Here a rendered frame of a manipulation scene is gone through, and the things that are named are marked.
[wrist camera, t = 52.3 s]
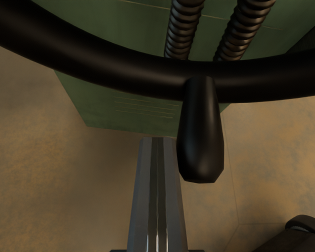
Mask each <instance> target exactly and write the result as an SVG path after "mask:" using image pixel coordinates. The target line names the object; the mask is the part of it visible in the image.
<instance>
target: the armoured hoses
mask: <svg viewBox="0 0 315 252"><path fill-rule="evenodd" d="M204 1H205V0H171V6H170V13H169V21H168V27H167V33H166V39H165V45H164V53H163V55H164V57H165V58H171V59H178V60H187V61H190V60H189V59H188V58H189V53H190V49H191V48H192V43H193V38H194V37H195V32H196V31H197V25H198V24H199V18H200V17H201V16H202V9H203V8H204ZM275 2H276V0H237V5H236V6H235V8H234V9H233V14H232V15H231V16H230V21H229V22H228V23H227V28H226V29H225V30H224V34H223V35H222V39H221V41H220V42H219V46H218V47H217V50H216V52H215V55H214V57H213V61H212V62H224V61H240V59H241V58H242V56H243V54H244V53H245V52H246V49H247V48H248V47H249V45H250V43H251V41H252V40H253V37H254V36H255V35H256V33H257V31H258V30H259V28H260V27H261V25H262V23H263V22H264V20H265V19H266V16H267V15H268V13H269V12H270V10H271V7H272V6H273V5H274V4H275Z"/></svg>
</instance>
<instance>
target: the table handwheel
mask: <svg viewBox="0 0 315 252"><path fill-rule="evenodd" d="M0 46H1V47H3V48H5V49H7V50H9V51H11V52H13V53H16V54H18V55H20V56H22V57H24V58H27V59H29V60H31V61H33V62H36V63H38V64H40V65H43V66H45V67H48V68H50V69H53V70H55V71H58V72H60V73H63V74H66V75H69V76H71V77H74V78H77V79H80V80H83V81H86V82H89V83H92V84H95V85H99V86H102V87H105V88H109V89H113V90H117V91H121V92H125V93H129V94H134V95H139V96H144V97H149V98H155V99H162V100H169V101H178V102H183V101H184V96H185V92H186V85H187V81H188V80H189V79H190V78H192V77H195V76H208V77H211V78H213V79H214V82H215V91H216V95H217V100H218V103H219V104H237V103H257V102H270V101H281V100H289V99H297V98H305V97H312V96H315V47H312V48H307V49H303V50H299V51H295V52H290V53H285V54H280V55H274V56H269V57H262V58H255V59H246V60H234V61H194V60H182V59H174V58H168V57H162V56H157V55H152V54H148V53H144V52H140V51H136V50H133V49H130V48H126V47H124V46H121V45H118V44H115V43H112V42H110V41H107V40H105V39H102V38H100V37H98V36H95V35H93V34H91V33H89V32H87V31H84V30H82V29H80V28H78V27H76V26H74V25H72V24H71V23H69V22H67V21H65V20H63V19H61V18H60V17H58V16H56V15H54V14H53V13H51V12H49V11H48V10H46V9H44V8H43V7H41V6H39V5H38V4H36V3H35V2H33V1H32V0H0Z"/></svg>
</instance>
